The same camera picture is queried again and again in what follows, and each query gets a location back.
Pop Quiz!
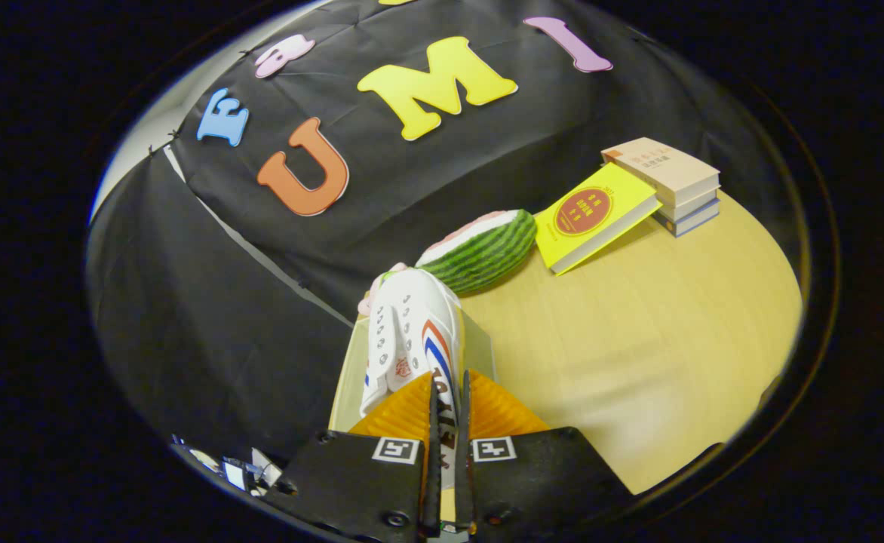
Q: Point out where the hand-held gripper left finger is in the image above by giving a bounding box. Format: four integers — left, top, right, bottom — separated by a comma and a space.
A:
280, 371, 444, 543

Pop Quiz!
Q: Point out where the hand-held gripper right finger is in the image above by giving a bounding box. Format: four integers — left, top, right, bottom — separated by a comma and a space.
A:
456, 369, 631, 539

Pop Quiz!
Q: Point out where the beige fabric storage box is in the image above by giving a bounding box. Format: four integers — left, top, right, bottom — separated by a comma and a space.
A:
328, 309, 498, 437

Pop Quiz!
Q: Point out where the white canvas shoe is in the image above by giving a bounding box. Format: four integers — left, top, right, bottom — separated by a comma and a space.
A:
358, 267, 465, 492

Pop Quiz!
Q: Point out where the pink and green plush toy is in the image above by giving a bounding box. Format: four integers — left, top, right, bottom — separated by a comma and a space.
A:
357, 262, 410, 318

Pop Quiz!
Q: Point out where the watermelon slice plush toy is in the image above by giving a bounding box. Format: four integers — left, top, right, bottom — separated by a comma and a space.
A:
415, 208, 539, 296

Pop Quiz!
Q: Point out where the yellow book with red circle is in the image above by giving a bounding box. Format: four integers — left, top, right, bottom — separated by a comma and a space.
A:
533, 161, 664, 277

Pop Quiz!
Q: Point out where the blue-grey book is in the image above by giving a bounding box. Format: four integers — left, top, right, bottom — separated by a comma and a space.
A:
653, 199, 721, 238

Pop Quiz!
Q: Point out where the white-edged book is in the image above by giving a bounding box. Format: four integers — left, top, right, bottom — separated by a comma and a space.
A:
657, 189, 719, 222

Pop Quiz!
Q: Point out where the beige book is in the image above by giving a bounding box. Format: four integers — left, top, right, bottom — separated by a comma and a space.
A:
601, 137, 721, 207

